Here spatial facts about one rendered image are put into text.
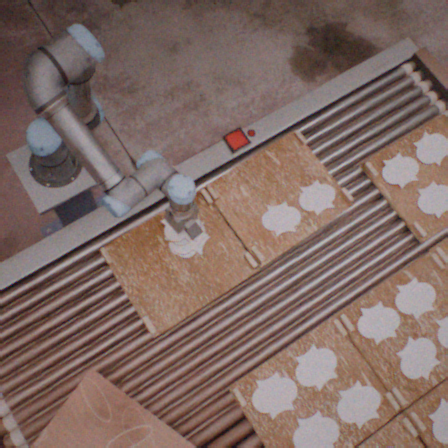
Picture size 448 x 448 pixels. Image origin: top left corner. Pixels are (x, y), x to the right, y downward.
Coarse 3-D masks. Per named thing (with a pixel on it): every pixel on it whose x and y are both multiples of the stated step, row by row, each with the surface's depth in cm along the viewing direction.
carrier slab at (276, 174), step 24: (288, 144) 206; (240, 168) 202; (264, 168) 202; (288, 168) 203; (312, 168) 204; (216, 192) 198; (240, 192) 198; (264, 192) 199; (288, 192) 200; (336, 192) 201; (240, 216) 195; (312, 216) 197; (336, 216) 198; (264, 240) 193; (288, 240) 193; (264, 264) 190
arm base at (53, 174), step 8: (64, 160) 194; (72, 160) 201; (40, 168) 195; (48, 168) 194; (56, 168) 194; (64, 168) 197; (72, 168) 200; (40, 176) 199; (48, 176) 198; (56, 176) 197; (64, 176) 199
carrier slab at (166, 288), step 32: (160, 224) 192; (224, 224) 194; (128, 256) 188; (160, 256) 188; (224, 256) 190; (128, 288) 184; (160, 288) 185; (192, 288) 185; (224, 288) 186; (160, 320) 181
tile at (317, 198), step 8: (304, 192) 199; (312, 192) 199; (320, 192) 199; (328, 192) 199; (304, 200) 198; (312, 200) 198; (320, 200) 198; (328, 200) 198; (304, 208) 197; (312, 208) 197; (320, 208) 197; (328, 208) 198
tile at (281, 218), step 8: (272, 208) 196; (280, 208) 196; (288, 208) 196; (264, 216) 195; (272, 216) 195; (280, 216) 195; (288, 216) 195; (296, 216) 195; (264, 224) 194; (272, 224) 194; (280, 224) 194; (288, 224) 194; (296, 224) 194; (280, 232) 193
